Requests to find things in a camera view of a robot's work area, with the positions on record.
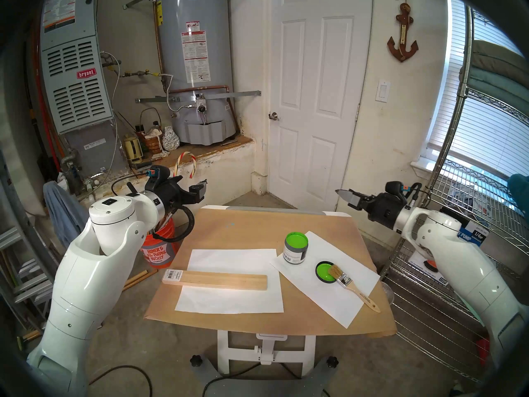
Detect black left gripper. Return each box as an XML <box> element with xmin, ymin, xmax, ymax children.
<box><xmin>154</xmin><ymin>178</ymin><xmax>208</xmax><ymax>214</ymax></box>

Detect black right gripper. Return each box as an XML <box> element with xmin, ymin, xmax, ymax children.
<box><xmin>336</xmin><ymin>189</ymin><xmax>407</xmax><ymax>231</ymax></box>

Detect wooden chip paint brush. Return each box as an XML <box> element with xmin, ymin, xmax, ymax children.
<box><xmin>329</xmin><ymin>265</ymin><xmax>381</xmax><ymax>313</ymax></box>

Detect green paint sample jar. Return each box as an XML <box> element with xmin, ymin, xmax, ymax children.
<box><xmin>284</xmin><ymin>232</ymin><xmax>309</xmax><ymax>265</ymax></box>

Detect black lid with green paint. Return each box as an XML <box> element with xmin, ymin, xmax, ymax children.
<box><xmin>315</xmin><ymin>261</ymin><xmax>337</xmax><ymax>284</ymax></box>

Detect striped candy cane decoration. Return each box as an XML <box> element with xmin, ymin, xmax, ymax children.
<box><xmin>174</xmin><ymin>151</ymin><xmax>198</xmax><ymax>178</ymax></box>

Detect white water heater platform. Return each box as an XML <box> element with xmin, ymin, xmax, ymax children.
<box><xmin>79</xmin><ymin>136</ymin><xmax>255</xmax><ymax>206</ymax></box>

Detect foil wrapped object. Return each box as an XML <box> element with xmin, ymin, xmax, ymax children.
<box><xmin>162</xmin><ymin>126</ymin><xmax>181</xmax><ymax>151</ymax></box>

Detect brown hardboard table cover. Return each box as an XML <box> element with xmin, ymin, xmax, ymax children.
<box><xmin>144</xmin><ymin>208</ymin><xmax>398</xmax><ymax>338</ymax></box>

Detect orange plastic bucket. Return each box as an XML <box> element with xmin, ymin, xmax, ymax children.
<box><xmin>141</xmin><ymin>216</ymin><xmax>180</xmax><ymax>268</ymax></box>

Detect light wood plank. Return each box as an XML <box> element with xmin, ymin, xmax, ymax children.
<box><xmin>162</xmin><ymin>269</ymin><xmax>268</xmax><ymax>291</ymax></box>

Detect white paper sheet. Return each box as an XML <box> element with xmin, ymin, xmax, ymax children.
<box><xmin>271</xmin><ymin>231</ymin><xmax>381</xmax><ymax>329</ymax></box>
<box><xmin>175</xmin><ymin>249</ymin><xmax>284</xmax><ymax>315</ymax></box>

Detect wooden sticks bundle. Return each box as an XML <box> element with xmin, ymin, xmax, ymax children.
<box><xmin>122</xmin><ymin>269</ymin><xmax>158</xmax><ymax>292</ymax></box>

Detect white panel door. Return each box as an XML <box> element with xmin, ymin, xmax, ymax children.
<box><xmin>269</xmin><ymin>0</ymin><xmax>372</xmax><ymax>213</ymax></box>

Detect utility pump box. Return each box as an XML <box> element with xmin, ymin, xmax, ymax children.
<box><xmin>407</xmin><ymin>206</ymin><xmax>490</xmax><ymax>287</ymax></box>

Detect yellow gas pipe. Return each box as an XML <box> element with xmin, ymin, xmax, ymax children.
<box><xmin>108</xmin><ymin>69</ymin><xmax>162</xmax><ymax>79</ymax></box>

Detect blue cloth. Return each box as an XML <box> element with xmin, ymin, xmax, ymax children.
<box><xmin>43</xmin><ymin>180</ymin><xmax>89</xmax><ymax>248</ymax></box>

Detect grey water heater tank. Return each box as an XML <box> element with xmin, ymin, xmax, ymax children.
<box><xmin>157</xmin><ymin>0</ymin><xmax>237</xmax><ymax>146</ymax></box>

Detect white window blinds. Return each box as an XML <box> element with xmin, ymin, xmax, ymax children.
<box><xmin>428</xmin><ymin>0</ymin><xmax>529</xmax><ymax>177</ymax></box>

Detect grey bryant furnace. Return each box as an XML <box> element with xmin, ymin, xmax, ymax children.
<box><xmin>39</xmin><ymin>0</ymin><xmax>129</xmax><ymax>173</ymax></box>

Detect dark teal fabric object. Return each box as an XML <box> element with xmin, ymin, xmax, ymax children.
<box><xmin>508</xmin><ymin>174</ymin><xmax>529</xmax><ymax>210</ymax></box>

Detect tan board table top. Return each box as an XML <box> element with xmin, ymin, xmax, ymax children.
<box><xmin>201</xmin><ymin>205</ymin><xmax>352</xmax><ymax>378</ymax></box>

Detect teal folded cushion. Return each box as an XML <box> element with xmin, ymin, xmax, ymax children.
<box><xmin>459</xmin><ymin>65</ymin><xmax>529</xmax><ymax>107</ymax></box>

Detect aluminium ladder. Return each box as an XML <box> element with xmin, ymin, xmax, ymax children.
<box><xmin>0</xmin><ymin>152</ymin><xmax>58</xmax><ymax>335</ymax></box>

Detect olive folded cushion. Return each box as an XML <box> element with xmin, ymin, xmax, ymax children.
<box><xmin>471</xmin><ymin>40</ymin><xmax>529</xmax><ymax>76</ymax></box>

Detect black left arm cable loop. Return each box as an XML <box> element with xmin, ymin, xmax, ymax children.
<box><xmin>153</xmin><ymin>205</ymin><xmax>195</xmax><ymax>243</ymax></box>

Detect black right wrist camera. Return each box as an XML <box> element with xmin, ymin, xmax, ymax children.
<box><xmin>385</xmin><ymin>181</ymin><xmax>423</xmax><ymax>202</ymax></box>

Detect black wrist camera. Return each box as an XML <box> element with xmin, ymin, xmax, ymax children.
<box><xmin>145</xmin><ymin>167</ymin><xmax>171</xmax><ymax>191</ymax></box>
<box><xmin>385</xmin><ymin>181</ymin><xmax>423</xmax><ymax>202</ymax></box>

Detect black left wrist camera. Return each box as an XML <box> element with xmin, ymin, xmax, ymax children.
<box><xmin>145</xmin><ymin>167</ymin><xmax>171</xmax><ymax>191</ymax></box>

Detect wicker basket with handle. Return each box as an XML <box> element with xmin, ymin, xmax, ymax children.
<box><xmin>138</xmin><ymin>108</ymin><xmax>164</xmax><ymax>155</ymax></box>

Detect chrome wire shelf rack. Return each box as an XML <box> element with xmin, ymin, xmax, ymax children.
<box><xmin>380</xmin><ymin>3</ymin><xmax>529</xmax><ymax>384</ymax></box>

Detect rusty anchor wall decoration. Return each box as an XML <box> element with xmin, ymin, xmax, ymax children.
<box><xmin>387</xmin><ymin>0</ymin><xmax>419</xmax><ymax>62</ymax></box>

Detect black floor cable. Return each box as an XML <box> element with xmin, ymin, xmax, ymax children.
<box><xmin>89</xmin><ymin>365</ymin><xmax>153</xmax><ymax>397</ymax></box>

